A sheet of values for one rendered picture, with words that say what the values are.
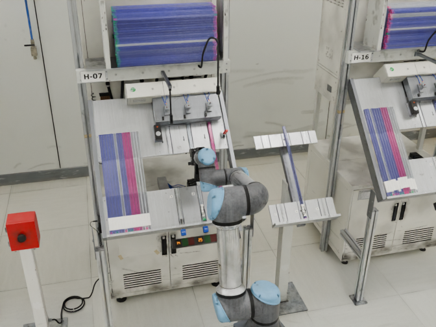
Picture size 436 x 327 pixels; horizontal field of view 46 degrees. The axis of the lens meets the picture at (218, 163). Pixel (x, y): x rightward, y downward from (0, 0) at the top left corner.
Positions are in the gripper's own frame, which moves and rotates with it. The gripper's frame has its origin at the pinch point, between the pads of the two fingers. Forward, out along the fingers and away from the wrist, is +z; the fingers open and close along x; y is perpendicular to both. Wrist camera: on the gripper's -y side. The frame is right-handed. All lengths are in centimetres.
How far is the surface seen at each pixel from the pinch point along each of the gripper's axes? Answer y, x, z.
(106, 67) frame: 51, 38, -3
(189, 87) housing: 39.2, -2.7, 4.6
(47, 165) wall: 16, 90, 191
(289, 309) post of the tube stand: -90, -50, 30
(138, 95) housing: 37.6, 23.8, 4.1
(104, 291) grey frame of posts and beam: -58, 51, 10
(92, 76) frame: 48, 45, 3
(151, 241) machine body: -40, 24, 33
